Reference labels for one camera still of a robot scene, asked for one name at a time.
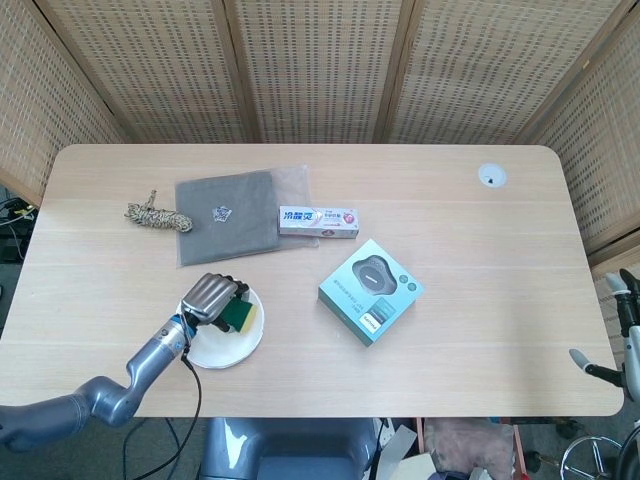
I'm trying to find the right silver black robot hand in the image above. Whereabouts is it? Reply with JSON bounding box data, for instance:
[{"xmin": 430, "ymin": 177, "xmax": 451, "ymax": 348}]
[{"xmin": 568, "ymin": 268, "xmax": 640, "ymax": 401}]

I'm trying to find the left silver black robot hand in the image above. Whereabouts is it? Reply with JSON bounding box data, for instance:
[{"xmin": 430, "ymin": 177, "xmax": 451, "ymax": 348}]
[{"xmin": 178, "ymin": 272, "xmax": 251, "ymax": 334}]

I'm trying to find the green yellow sponge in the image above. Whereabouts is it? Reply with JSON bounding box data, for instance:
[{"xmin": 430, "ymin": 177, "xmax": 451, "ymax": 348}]
[{"xmin": 222, "ymin": 297, "xmax": 260, "ymax": 335}]

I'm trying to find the grey robot base body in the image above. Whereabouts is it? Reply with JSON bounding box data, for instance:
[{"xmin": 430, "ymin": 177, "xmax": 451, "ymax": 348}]
[{"xmin": 199, "ymin": 417, "xmax": 382, "ymax": 480}]

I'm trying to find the white paper plate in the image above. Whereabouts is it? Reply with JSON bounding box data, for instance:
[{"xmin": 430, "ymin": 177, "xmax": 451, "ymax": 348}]
[{"xmin": 187, "ymin": 284, "xmax": 265, "ymax": 370}]

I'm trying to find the grey cloth in clear bag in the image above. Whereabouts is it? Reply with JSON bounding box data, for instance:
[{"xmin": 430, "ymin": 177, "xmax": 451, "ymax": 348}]
[{"xmin": 173, "ymin": 163, "xmax": 321, "ymax": 270}]

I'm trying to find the chrome stool base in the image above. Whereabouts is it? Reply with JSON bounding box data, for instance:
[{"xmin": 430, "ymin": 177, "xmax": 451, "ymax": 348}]
[{"xmin": 559, "ymin": 432, "xmax": 626, "ymax": 480}]

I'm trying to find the white toothpaste box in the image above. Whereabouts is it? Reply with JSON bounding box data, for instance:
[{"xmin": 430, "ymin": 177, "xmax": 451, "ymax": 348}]
[{"xmin": 277, "ymin": 205, "xmax": 361, "ymax": 240}]

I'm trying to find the teal speaker product box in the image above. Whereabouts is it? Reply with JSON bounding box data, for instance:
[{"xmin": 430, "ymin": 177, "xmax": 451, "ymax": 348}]
[{"xmin": 317, "ymin": 238, "xmax": 425, "ymax": 350}]

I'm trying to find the pinkish plastic bag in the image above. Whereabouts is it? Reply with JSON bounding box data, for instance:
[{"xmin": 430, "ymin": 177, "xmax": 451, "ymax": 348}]
[{"xmin": 424, "ymin": 419, "xmax": 517, "ymax": 476}]

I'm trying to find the white cardboard piece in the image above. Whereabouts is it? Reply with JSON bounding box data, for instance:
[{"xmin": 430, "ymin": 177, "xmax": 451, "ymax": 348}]
[{"xmin": 374, "ymin": 424, "xmax": 437, "ymax": 480}]

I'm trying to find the woven bamboo folding screen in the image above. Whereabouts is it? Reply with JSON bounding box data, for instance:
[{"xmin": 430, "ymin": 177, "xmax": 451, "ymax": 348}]
[{"xmin": 0, "ymin": 0, "xmax": 640, "ymax": 264}]

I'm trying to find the black left hand cable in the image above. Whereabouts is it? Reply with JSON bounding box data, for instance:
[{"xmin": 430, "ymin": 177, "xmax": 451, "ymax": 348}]
[{"xmin": 134, "ymin": 349, "xmax": 204, "ymax": 480}]

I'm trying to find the coiled speckled rope bundle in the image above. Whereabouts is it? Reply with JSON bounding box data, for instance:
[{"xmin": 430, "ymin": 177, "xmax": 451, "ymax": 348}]
[{"xmin": 122, "ymin": 188, "xmax": 195, "ymax": 235}]

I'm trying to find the white table cable grommet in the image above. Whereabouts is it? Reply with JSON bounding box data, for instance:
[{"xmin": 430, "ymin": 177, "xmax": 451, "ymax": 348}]
[{"xmin": 477, "ymin": 163, "xmax": 509, "ymax": 188}]

